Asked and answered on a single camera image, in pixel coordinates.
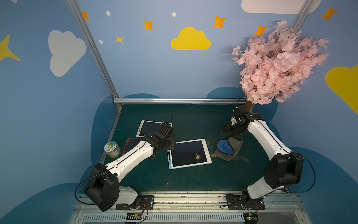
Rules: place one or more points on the grey blue wiping cloth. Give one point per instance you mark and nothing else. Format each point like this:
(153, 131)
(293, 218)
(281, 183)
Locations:
(228, 149)

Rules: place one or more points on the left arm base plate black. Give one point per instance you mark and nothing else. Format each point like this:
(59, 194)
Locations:
(141, 202)

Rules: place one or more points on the aluminium mounting rail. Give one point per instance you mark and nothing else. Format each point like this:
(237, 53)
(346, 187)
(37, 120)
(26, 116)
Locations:
(194, 207)

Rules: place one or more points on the red framed drawing tablet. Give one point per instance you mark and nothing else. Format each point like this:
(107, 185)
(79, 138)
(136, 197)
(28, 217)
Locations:
(130, 144)

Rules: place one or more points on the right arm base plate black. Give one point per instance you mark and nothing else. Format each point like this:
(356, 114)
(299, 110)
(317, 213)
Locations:
(237, 203)

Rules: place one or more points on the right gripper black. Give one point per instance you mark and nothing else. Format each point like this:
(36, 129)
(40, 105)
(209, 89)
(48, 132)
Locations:
(231, 130)

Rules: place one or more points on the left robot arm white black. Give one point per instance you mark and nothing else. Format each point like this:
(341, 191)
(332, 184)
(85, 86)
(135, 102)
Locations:
(103, 187)

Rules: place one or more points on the left controller board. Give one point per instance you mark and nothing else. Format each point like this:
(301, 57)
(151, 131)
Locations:
(134, 217)

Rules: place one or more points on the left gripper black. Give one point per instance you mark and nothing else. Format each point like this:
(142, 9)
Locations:
(170, 142)

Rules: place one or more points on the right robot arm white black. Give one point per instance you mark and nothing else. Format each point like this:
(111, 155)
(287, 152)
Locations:
(284, 167)

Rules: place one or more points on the right controller board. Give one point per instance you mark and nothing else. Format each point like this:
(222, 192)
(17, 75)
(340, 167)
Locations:
(250, 218)

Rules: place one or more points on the white framed drawing tablet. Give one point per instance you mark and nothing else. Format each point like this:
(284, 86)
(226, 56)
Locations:
(148, 127)

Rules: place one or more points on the pink cherry blossom tree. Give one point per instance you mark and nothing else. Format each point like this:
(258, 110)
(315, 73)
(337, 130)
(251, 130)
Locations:
(276, 66)

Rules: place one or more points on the controller board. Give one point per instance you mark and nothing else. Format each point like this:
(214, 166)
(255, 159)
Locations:
(250, 218)
(134, 217)

